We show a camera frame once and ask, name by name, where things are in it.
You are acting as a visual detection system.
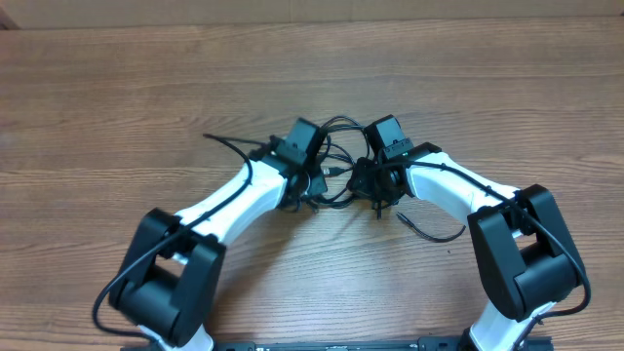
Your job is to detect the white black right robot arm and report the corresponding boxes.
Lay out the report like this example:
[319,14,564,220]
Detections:
[347,139,591,350]

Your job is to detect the thin black cable silver plugs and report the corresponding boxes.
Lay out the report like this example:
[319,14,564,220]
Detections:
[316,136,467,244]

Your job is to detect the black micro USB cable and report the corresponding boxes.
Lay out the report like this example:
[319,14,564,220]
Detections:
[292,140,391,220]

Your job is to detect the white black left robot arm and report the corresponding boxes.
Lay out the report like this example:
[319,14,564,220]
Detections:
[94,138,331,350]

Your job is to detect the black USB-A cable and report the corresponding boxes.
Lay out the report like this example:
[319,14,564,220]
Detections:
[287,114,374,211]

